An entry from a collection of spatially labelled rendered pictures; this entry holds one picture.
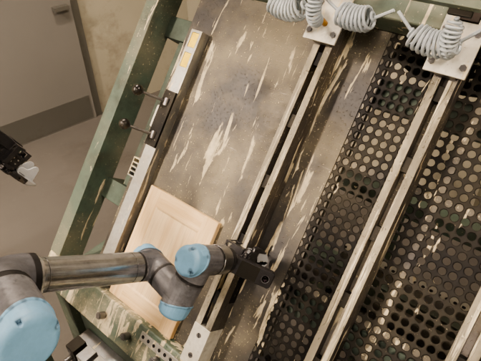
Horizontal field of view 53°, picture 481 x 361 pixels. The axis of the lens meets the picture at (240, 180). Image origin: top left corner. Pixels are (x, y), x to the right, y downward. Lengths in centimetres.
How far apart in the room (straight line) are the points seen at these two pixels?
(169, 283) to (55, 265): 27
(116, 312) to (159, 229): 32
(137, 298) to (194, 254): 63
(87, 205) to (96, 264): 79
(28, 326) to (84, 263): 26
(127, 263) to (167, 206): 48
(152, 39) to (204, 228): 74
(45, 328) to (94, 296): 88
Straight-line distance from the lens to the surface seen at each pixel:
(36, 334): 92
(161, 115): 166
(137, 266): 119
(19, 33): 420
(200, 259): 110
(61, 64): 439
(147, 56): 185
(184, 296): 115
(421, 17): 130
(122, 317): 170
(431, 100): 126
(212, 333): 147
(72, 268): 110
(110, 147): 186
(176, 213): 159
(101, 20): 451
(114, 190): 187
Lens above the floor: 221
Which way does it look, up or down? 37 degrees down
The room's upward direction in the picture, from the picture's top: 2 degrees counter-clockwise
